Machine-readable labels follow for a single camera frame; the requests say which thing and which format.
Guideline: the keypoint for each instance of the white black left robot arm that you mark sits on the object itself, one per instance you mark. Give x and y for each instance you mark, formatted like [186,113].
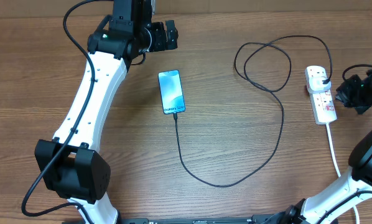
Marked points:
[70,163]

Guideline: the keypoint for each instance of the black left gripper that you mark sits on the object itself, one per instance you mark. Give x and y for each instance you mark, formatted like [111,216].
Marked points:
[160,43]

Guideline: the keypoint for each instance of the white charger plug adapter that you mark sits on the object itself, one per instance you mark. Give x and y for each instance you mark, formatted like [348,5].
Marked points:
[316,84]

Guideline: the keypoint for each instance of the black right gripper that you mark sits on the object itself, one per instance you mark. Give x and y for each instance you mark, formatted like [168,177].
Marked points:
[341,93]

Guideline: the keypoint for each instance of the blue Galaxy smartphone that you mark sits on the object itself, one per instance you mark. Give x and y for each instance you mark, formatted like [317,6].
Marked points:
[171,92]

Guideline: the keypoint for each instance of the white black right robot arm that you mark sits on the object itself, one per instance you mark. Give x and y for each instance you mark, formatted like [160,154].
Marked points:
[352,187]

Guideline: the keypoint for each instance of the white power strip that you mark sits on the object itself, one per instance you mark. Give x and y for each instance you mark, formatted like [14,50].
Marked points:
[322,103]

